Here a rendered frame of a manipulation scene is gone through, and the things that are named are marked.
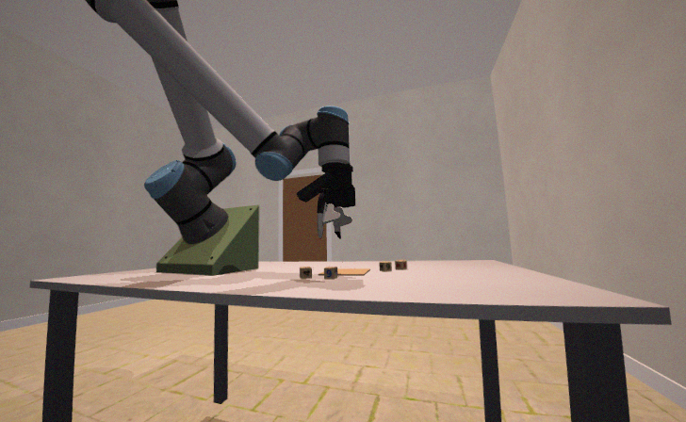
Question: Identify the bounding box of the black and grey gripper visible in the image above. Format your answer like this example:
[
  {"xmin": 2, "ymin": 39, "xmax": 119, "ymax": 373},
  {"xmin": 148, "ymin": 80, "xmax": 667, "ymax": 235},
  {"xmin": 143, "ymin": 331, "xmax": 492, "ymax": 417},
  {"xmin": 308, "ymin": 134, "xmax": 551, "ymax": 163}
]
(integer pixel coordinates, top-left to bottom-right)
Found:
[{"xmin": 317, "ymin": 162, "xmax": 355, "ymax": 239}]

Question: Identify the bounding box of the tan flat mat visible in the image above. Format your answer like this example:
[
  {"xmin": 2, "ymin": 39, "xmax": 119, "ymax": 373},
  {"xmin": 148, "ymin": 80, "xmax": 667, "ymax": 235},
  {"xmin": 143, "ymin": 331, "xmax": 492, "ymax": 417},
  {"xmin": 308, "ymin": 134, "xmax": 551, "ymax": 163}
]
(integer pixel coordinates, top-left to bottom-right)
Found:
[{"xmin": 318, "ymin": 268, "xmax": 370, "ymax": 276}]

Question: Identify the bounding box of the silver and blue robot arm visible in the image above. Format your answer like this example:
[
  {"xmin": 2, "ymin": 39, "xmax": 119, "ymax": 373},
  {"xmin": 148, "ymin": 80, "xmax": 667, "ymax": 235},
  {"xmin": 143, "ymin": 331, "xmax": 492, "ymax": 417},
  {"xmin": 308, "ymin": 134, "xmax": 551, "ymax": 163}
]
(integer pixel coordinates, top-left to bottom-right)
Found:
[{"xmin": 86, "ymin": 0, "xmax": 350, "ymax": 244}]

